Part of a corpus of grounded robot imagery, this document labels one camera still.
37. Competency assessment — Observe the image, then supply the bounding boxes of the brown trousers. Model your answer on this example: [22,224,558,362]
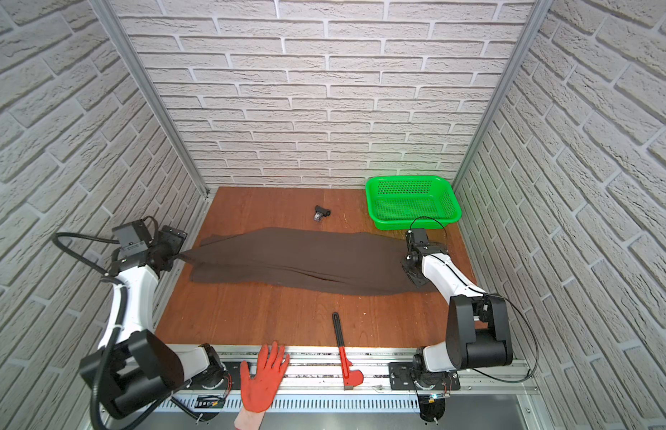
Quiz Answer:
[180,228,436,297]

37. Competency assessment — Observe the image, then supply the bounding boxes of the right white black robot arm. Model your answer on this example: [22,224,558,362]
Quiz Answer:
[403,247,514,373]

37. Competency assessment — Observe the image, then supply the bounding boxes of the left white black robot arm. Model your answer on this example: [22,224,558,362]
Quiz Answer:
[80,220,232,429]

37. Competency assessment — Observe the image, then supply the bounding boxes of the green plastic basket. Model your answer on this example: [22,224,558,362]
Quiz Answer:
[365,176,462,231]

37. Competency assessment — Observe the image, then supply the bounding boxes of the small black clamp part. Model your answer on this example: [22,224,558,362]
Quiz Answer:
[313,205,331,222]

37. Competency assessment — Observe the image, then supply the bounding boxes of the red black pipe wrench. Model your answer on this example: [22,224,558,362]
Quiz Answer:
[332,312,364,390]

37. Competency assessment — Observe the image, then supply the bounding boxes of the red work glove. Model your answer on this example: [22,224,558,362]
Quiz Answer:
[240,341,290,413]

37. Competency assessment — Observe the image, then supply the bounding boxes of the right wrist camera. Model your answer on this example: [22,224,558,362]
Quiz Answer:
[406,228,431,254]

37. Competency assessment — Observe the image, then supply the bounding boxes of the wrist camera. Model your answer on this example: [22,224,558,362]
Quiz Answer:
[112,220,152,255]
[406,228,431,254]

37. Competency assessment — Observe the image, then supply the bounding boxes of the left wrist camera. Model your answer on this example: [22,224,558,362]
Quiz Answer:
[112,220,152,255]

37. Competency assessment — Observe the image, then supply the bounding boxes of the left black corrugated cable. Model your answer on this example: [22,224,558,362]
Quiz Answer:
[51,216,216,430]

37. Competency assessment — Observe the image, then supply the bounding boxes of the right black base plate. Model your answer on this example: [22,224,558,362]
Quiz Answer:
[388,362,461,392]

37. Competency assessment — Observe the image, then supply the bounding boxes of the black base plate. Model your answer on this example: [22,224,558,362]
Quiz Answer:
[182,361,241,392]
[388,362,461,392]

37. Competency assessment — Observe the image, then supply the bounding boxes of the right thin black cable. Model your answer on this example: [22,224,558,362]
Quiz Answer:
[409,216,541,385]

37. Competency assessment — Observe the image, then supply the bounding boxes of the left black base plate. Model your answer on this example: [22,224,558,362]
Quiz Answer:
[182,361,241,392]

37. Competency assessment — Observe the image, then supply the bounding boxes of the aluminium mounting rail frame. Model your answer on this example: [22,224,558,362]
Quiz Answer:
[85,345,549,430]

